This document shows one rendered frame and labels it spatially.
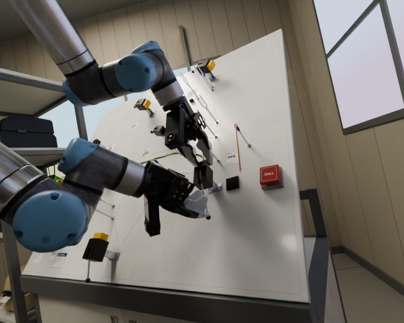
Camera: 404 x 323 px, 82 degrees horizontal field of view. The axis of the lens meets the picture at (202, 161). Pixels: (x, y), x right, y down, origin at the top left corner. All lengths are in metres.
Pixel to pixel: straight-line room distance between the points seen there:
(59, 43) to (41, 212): 0.35
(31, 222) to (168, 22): 3.15
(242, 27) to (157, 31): 1.04
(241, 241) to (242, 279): 0.09
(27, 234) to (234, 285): 0.43
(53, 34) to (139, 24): 2.92
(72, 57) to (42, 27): 0.06
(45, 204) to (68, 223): 0.03
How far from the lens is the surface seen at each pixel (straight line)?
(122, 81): 0.53
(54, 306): 1.29
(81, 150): 0.48
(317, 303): 0.70
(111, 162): 0.49
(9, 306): 1.65
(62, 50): 0.58
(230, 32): 3.20
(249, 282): 0.59
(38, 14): 0.57
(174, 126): 0.61
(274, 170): 0.63
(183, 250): 0.70
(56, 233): 0.34
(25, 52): 4.09
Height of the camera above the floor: 1.15
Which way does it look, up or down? 3 degrees up
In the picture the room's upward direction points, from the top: 11 degrees counter-clockwise
